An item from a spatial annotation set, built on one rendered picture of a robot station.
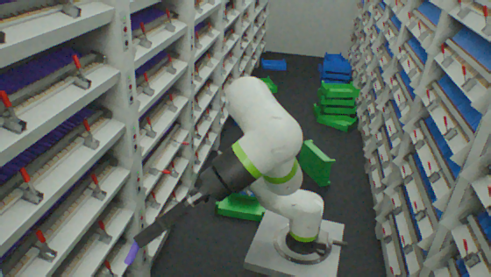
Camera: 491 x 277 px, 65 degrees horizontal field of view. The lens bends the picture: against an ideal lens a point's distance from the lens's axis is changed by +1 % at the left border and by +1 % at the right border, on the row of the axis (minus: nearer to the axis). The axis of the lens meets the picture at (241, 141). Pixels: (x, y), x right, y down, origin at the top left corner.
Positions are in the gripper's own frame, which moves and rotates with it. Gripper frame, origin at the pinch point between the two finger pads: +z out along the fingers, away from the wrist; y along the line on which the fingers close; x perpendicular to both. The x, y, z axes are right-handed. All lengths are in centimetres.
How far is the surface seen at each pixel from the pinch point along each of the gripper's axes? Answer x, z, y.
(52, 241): 15.9, 32.0, 16.0
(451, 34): -2, -118, 92
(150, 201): 20, 32, 91
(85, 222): 16.6, 26.7, 25.7
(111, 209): 21, 33, 56
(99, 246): 10, 37, 42
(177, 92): 59, -6, 108
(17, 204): 24.0, 22.7, -0.5
